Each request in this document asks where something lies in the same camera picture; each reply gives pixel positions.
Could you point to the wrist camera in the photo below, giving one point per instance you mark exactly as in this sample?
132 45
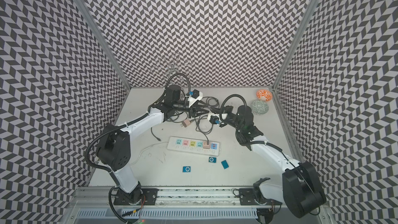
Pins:
214 119
194 96

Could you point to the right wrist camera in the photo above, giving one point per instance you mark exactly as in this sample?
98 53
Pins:
214 119

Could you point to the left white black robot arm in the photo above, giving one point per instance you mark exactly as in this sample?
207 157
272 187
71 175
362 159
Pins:
111 150

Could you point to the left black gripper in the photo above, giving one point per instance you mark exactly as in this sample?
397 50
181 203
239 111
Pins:
195 112

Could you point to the teal mp3 player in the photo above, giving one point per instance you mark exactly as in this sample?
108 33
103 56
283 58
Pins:
225 164

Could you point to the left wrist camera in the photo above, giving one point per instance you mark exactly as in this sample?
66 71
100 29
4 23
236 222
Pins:
194 96

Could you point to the white colourful power strip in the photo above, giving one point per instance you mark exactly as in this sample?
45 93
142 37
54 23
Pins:
193 146

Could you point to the green patterned bowl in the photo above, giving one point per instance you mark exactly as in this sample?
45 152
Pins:
259 107

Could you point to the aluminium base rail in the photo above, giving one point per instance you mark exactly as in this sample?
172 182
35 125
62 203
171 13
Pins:
177 196

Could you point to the orange patterned bowl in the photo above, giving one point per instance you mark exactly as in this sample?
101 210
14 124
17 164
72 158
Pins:
264 95

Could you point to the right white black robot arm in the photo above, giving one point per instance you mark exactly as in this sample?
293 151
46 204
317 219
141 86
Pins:
298 186

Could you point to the blue mp3 player middle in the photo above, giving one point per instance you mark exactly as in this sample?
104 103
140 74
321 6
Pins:
212 159

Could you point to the pink charger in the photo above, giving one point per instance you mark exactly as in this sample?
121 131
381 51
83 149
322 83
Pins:
206 145
186 123

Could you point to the chrome wire cup stand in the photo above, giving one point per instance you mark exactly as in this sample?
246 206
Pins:
168 65

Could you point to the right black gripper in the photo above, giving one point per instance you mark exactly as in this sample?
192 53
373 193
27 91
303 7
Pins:
224 110

